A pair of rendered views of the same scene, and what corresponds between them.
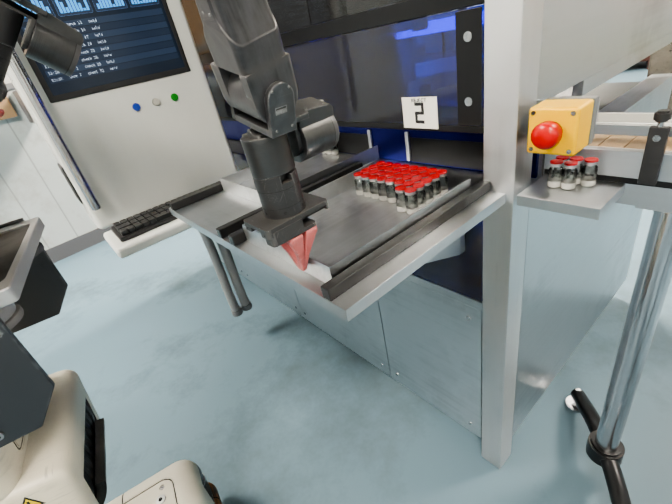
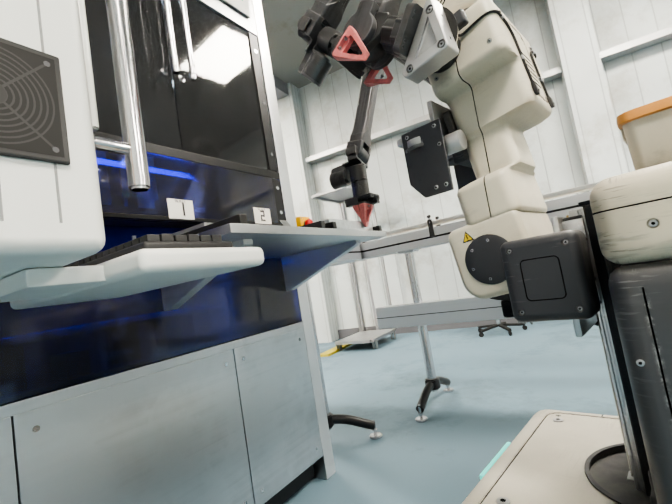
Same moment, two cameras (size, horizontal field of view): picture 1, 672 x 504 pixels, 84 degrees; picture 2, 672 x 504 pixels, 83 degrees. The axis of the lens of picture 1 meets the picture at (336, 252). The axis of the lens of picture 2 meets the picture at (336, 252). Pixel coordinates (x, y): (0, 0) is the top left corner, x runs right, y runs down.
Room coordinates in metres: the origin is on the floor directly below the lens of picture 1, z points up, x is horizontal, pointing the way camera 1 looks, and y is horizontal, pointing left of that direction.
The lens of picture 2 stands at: (1.05, 1.16, 0.73)
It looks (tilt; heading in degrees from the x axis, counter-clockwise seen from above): 5 degrees up; 248
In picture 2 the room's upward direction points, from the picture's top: 9 degrees counter-clockwise
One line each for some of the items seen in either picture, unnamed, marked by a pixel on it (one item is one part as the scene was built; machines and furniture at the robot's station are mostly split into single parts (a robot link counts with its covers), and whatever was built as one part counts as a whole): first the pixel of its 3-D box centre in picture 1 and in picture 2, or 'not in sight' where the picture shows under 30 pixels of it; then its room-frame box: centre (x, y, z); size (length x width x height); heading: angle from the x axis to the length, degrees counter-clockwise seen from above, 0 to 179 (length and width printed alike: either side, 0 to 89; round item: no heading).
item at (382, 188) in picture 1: (387, 189); not in sight; (0.69, -0.13, 0.90); 0.18 x 0.02 x 0.05; 34
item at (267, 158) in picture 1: (272, 151); (356, 174); (0.48, 0.05, 1.07); 0.07 x 0.06 x 0.07; 127
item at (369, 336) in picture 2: not in sight; (354, 268); (-0.73, -2.75, 0.87); 0.66 x 0.52 x 1.73; 40
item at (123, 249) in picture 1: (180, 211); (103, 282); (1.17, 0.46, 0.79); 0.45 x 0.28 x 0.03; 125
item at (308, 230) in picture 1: (288, 246); (367, 212); (0.47, 0.06, 0.94); 0.07 x 0.07 x 0.09; 35
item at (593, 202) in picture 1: (572, 191); not in sight; (0.58, -0.43, 0.87); 0.14 x 0.13 x 0.02; 125
